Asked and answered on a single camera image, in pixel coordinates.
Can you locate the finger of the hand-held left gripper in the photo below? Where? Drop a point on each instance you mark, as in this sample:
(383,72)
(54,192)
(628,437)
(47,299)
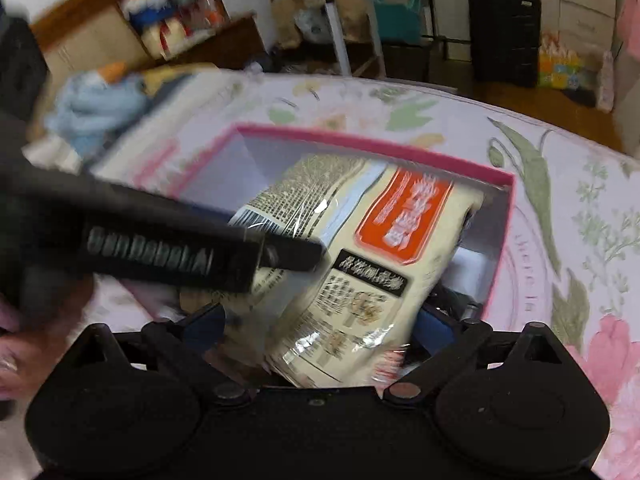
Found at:
(295,255)

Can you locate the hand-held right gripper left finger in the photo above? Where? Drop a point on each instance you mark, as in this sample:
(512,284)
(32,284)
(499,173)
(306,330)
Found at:
(207,324)

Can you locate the brown paper bag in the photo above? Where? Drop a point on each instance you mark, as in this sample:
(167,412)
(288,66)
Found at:
(287,22)
(352,15)

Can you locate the wooden headboard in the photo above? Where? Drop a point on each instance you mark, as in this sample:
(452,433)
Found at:
(85,45)

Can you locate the orange drink bottle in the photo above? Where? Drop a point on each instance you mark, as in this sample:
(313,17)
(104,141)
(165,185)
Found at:
(216,10)

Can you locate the colourful gift bag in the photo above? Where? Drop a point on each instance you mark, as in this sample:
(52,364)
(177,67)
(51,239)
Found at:
(560,67)

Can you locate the black crate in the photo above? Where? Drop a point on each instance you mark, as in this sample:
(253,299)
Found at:
(405,62)

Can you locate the dark wooden nightstand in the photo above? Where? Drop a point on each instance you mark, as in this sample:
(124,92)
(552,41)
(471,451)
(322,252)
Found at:
(235,42)

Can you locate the large beige snack packet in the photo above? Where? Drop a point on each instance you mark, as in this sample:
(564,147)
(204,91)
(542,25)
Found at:
(350,270)

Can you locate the black snack packet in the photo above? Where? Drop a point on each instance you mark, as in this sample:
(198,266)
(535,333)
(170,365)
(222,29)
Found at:
(447,301)

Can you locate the light blue cloth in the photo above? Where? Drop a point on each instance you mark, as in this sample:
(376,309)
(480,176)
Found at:
(95,110)

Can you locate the grey patterned bag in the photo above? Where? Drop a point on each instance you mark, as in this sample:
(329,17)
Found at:
(312,24)

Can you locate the folding side table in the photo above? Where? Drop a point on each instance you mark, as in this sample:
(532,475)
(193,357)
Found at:
(337,25)

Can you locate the blue and white bundle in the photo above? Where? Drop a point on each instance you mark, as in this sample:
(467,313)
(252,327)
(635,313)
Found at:
(145,10)

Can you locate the teal shopping bag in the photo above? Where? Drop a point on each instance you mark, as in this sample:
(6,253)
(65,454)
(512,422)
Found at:
(397,15)

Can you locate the pink hanging bag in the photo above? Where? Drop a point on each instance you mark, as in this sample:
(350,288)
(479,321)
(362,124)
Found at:
(630,22)

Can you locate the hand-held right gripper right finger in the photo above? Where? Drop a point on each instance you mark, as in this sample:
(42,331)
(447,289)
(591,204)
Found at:
(435,327)

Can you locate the black suitcase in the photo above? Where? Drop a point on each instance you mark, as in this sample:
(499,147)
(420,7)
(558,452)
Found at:
(505,30)

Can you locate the pink cardboard box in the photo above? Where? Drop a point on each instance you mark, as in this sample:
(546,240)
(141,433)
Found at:
(499,220)

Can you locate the person's left hand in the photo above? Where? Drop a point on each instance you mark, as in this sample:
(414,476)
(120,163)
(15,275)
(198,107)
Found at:
(30,352)

